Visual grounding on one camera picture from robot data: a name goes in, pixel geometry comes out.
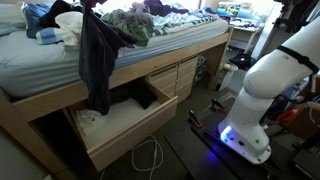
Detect light wood bed frame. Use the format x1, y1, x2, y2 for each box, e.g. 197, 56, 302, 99
1, 27, 233, 179

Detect red handled clamp right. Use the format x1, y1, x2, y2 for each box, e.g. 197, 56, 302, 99
211, 99, 227, 113

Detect light wood drawer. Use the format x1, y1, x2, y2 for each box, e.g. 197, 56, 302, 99
66, 82, 178, 171

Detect red handled clamp left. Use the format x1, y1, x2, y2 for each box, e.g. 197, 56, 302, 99
188, 110, 202, 128

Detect white crumpled garment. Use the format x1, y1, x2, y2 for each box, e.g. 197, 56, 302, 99
55, 11, 83, 50

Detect blue plaid cloth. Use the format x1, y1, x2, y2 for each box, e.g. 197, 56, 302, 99
36, 27, 63, 45

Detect black t-shirt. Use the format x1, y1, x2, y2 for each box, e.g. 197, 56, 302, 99
79, 0, 132, 115

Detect red handled clamp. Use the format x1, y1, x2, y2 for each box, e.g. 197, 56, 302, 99
188, 110, 202, 128
211, 99, 227, 113

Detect blue sheeted mattress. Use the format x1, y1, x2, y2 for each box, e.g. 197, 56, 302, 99
0, 4, 228, 99

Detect red object on floor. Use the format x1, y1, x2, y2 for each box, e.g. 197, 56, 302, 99
276, 107, 301, 126

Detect white desk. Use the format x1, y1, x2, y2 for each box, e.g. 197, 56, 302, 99
229, 18, 263, 54

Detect white clothes in drawer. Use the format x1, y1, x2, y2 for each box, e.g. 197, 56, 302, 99
75, 98, 160, 149

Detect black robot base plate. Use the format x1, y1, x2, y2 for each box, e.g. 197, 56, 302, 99
191, 109, 320, 180

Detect small wooden drawer chest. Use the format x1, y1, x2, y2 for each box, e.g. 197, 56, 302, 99
145, 55, 198, 102

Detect white cable on floor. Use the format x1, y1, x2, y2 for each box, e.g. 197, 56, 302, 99
98, 134, 165, 180

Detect black clothes in drawer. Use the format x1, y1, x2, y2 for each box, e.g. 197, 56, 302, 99
110, 79, 157, 109

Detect dark maroon garment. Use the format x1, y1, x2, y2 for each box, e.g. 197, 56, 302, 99
39, 0, 82, 28

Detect green crumpled garment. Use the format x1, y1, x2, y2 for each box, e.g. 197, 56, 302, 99
101, 2, 154, 47

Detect dark blue pillow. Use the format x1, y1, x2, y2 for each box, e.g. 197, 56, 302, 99
22, 3, 50, 39

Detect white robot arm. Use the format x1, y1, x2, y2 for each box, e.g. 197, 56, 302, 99
218, 17, 320, 165

